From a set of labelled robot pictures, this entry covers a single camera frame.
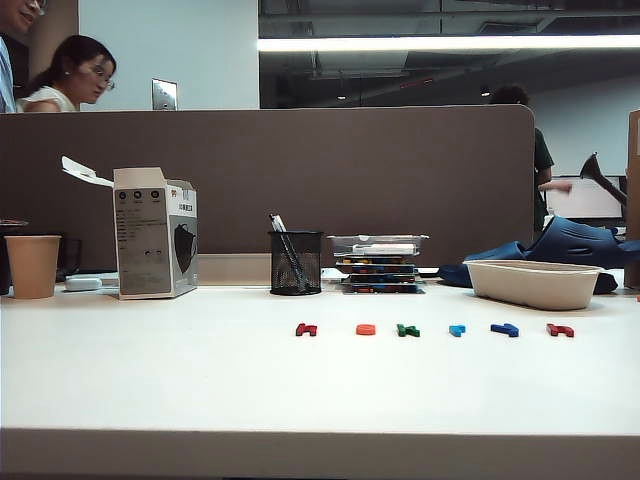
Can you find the clear ballpoint pen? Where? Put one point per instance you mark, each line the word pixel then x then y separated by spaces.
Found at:
pixel 276 222

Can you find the clear plastic box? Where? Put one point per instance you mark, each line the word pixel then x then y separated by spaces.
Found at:
pixel 377 241

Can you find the light blue letter r magnet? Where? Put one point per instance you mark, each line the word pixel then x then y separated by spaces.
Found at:
pixel 456 330

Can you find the computer monitor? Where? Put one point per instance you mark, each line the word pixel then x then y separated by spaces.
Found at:
pixel 585 200

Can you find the woman with glasses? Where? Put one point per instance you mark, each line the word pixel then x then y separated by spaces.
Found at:
pixel 75 75

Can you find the person in dark green shirt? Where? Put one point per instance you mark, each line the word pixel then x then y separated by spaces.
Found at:
pixel 542 155

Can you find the black mesh pen holder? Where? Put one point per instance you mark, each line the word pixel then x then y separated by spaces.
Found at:
pixel 296 265

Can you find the brown wooden board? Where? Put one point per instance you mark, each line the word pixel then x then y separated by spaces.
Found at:
pixel 634 200

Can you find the ceiling light strip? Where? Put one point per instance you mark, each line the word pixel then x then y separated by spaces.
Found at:
pixel 450 43

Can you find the beige oval paper tray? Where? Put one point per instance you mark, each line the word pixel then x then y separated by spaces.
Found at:
pixel 532 290

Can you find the green letter k magnet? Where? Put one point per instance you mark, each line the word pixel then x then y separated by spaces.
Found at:
pixel 406 330

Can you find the man in striped shirt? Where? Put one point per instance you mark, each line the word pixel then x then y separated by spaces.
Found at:
pixel 20 20

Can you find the brown paper cup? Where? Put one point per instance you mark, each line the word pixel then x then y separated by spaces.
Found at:
pixel 32 267

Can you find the small white case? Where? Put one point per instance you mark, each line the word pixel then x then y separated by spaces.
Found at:
pixel 82 283

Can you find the brown desk partition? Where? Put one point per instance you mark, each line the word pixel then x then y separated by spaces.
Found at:
pixel 350 175

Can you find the red letter h magnet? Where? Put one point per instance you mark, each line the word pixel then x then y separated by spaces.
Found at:
pixel 557 329
pixel 302 330

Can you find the blue rubber clog shoes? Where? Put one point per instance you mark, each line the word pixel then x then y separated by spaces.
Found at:
pixel 565 240

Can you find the black container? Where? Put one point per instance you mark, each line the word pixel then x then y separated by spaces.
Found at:
pixel 71 257

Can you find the metal wall plate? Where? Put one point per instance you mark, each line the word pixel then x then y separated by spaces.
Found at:
pixel 164 94

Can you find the white face mask box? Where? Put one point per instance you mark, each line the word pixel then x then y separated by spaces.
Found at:
pixel 142 240

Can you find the orange letter o magnet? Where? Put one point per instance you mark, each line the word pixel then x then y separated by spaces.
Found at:
pixel 365 329

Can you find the dark blue letter y magnet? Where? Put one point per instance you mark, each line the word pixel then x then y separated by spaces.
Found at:
pixel 504 328

